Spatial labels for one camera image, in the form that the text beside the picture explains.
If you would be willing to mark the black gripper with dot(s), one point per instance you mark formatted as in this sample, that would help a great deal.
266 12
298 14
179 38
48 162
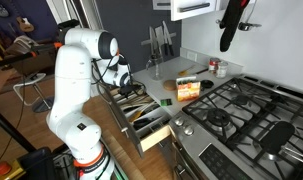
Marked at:
129 90

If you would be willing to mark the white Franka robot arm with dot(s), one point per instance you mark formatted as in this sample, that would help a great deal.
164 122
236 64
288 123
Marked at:
72 83

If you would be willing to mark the open wooden drawer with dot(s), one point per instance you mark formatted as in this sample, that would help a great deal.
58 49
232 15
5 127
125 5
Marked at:
154 138

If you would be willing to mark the orange spice jar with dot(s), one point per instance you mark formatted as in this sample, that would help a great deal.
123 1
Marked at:
188 90

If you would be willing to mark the small spice jar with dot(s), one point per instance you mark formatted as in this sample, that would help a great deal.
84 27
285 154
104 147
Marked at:
222 70

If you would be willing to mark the black ladle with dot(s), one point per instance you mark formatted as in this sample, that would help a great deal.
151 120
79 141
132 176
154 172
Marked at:
142 123

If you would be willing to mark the white cutlery tray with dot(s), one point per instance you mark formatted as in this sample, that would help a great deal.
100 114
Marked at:
157 116

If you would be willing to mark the green packet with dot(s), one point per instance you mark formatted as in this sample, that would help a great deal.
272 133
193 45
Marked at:
166 102

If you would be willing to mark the round cork coaster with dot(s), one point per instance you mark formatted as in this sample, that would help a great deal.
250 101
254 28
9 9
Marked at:
170 85

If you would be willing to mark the magnetic knife strip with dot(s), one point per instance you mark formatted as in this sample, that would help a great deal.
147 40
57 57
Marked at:
145 41

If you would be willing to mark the yellow smiley spatula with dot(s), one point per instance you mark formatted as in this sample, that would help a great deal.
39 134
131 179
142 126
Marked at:
182 71

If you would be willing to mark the narrow kitchen knife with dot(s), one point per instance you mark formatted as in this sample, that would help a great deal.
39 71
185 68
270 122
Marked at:
152 38

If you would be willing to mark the silver stove knob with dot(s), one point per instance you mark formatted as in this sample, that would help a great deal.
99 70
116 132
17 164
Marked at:
179 121
188 130

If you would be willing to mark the wide blade kitchen knife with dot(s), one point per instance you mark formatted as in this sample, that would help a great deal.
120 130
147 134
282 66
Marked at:
159 38

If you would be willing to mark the long pointed kitchen knife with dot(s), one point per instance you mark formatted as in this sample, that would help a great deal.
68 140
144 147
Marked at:
168 36

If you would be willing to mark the small black round lid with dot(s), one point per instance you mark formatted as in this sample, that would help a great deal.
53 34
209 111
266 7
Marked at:
207 84

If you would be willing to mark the small white cabinet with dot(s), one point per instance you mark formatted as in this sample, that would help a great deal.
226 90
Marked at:
161 4

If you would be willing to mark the white stool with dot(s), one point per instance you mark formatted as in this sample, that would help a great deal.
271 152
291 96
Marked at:
27 81

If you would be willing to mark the stainless gas stove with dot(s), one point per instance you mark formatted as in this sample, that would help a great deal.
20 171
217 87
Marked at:
241 110

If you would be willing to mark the black controller box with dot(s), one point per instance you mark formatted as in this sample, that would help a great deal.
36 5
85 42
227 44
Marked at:
37 165

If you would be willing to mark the black oven mitt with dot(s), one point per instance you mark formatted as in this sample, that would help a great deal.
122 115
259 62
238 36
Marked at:
231 26

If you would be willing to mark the black horizontal bar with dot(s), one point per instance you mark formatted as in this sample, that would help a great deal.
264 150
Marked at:
11 60

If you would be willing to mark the black slanted pole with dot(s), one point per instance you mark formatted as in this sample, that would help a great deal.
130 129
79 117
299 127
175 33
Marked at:
11 128

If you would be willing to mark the red emergency stop button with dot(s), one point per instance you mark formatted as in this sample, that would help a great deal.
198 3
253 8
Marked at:
1 168

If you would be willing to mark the grey guitar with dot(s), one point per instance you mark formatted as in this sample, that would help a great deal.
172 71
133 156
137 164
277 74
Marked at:
1 10

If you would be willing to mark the black flat pan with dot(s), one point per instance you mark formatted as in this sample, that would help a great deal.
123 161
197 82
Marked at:
277 137

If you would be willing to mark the white wall outlet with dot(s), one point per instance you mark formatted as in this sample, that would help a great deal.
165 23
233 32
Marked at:
192 55

